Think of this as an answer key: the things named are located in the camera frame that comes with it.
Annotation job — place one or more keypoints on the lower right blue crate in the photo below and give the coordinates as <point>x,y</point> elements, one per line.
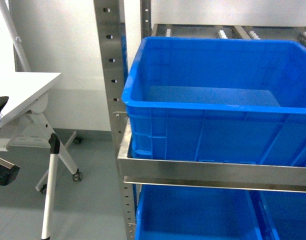
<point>280,215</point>

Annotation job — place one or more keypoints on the lower left blue crate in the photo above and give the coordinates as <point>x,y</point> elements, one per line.
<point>192,213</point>

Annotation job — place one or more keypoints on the white folding table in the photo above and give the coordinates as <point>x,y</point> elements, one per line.
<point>23,124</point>

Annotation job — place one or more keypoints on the blue plastic crate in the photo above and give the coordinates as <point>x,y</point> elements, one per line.
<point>218,100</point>

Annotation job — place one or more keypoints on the white diagonal pole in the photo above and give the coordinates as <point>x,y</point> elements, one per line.
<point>16,39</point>

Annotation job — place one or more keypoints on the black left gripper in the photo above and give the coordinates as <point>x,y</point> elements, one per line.
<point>8,172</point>

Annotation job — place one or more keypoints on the stainless steel shelf rack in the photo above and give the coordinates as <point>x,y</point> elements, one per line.
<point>134,172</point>

